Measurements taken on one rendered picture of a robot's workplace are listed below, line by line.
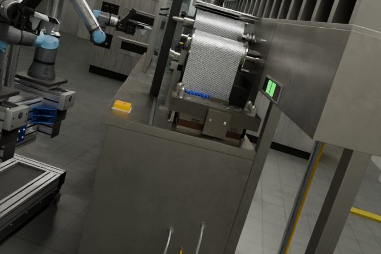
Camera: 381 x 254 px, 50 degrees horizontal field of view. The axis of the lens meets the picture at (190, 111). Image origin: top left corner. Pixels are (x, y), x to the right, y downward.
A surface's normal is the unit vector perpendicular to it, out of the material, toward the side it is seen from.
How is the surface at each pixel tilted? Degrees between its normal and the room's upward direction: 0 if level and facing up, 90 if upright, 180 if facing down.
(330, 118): 90
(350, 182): 90
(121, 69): 90
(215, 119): 90
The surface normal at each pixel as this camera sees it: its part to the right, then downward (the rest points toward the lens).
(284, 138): -0.17, 0.18
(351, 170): 0.04, 0.24
